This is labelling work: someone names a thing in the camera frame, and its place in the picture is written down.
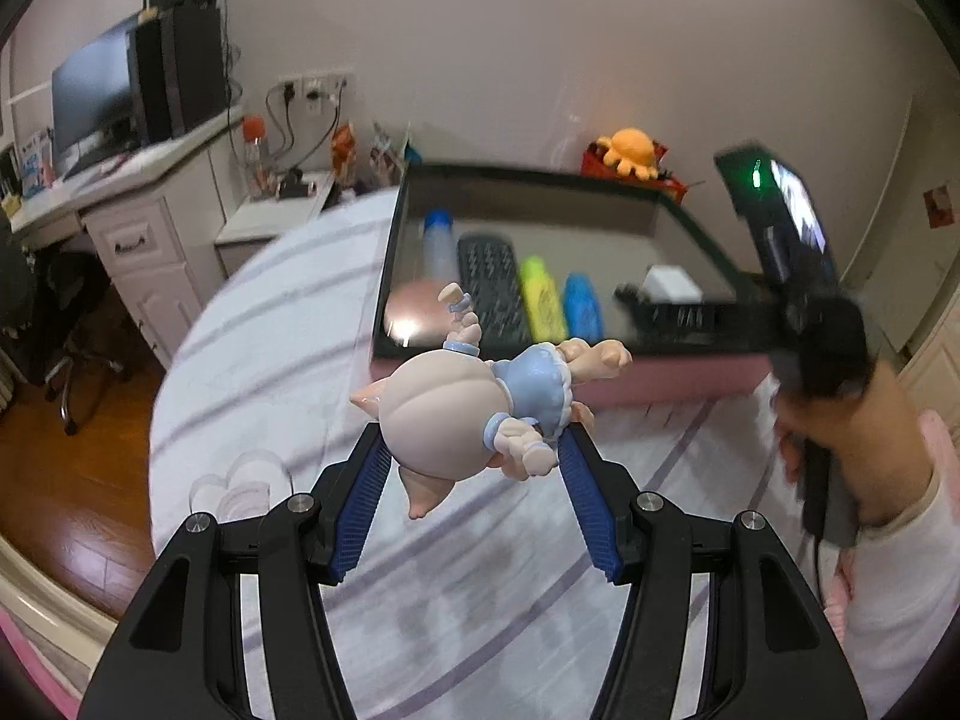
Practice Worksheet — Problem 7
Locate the white wall socket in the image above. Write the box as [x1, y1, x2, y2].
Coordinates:
[277, 71, 355, 106]

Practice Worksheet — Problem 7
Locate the black computer monitor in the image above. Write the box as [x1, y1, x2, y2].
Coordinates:
[51, 15, 143, 173]

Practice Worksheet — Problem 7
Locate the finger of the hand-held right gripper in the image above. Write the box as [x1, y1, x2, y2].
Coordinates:
[615, 283, 781, 350]

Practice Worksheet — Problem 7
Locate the white power bank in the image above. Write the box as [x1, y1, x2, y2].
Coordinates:
[643, 266, 702, 301]

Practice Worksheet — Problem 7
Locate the large pink box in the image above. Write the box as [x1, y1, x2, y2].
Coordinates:
[370, 161, 781, 410]

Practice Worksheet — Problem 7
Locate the black remote control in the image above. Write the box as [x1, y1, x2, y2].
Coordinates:
[457, 234, 533, 346]

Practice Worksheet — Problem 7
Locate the round pink tin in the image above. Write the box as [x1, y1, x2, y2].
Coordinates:
[386, 279, 451, 342]

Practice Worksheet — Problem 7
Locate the black office chair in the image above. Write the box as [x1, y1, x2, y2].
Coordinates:
[0, 240, 125, 436]

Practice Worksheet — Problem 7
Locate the white bottle with blue cap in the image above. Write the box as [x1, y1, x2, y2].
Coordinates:
[422, 210, 460, 293]

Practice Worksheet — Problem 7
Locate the red wall sticker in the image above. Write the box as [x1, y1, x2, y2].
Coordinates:
[924, 187, 958, 230]

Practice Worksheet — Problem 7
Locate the person's right hand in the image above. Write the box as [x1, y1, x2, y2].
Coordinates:
[772, 382, 807, 485]

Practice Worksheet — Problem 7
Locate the orange snack bag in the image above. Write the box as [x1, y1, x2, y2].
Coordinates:
[330, 122, 358, 185]

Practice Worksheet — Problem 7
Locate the white bed frame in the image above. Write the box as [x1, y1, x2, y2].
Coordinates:
[0, 525, 121, 720]

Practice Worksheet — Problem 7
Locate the white nightstand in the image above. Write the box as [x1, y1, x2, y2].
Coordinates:
[214, 169, 338, 278]

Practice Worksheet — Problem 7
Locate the clear bottle with red cap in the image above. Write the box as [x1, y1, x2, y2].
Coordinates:
[241, 115, 271, 200]

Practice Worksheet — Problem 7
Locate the person's right forearm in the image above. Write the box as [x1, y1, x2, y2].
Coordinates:
[810, 356, 960, 720]

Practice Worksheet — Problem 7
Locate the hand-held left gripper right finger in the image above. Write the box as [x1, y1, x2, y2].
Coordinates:
[559, 427, 871, 720]

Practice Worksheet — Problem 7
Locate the yellow marker-shaped case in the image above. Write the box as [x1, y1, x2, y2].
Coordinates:
[520, 255, 569, 342]

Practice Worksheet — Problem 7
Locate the blue white carton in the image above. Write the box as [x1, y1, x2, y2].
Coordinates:
[21, 131, 53, 196]

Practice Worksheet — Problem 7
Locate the white desk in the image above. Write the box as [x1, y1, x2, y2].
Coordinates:
[7, 105, 248, 372]

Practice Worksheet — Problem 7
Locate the blue toy car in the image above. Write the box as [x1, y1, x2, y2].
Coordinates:
[562, 272, 605, 342]

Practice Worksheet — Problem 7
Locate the black cable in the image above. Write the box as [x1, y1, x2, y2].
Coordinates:
[265, 82, 299, 175]

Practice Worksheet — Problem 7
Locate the black computer tower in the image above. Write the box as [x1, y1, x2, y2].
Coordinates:
[135, 4, 230, 143]

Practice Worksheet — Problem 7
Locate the orange plush toy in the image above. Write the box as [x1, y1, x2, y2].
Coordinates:
[596, 127, 662, 179]

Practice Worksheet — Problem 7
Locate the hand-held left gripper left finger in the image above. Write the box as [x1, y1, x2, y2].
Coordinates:
[79, 424, 389, 720]

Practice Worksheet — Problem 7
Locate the clear plastic packet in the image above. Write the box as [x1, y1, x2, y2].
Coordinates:
[367, 124, 403, 185]

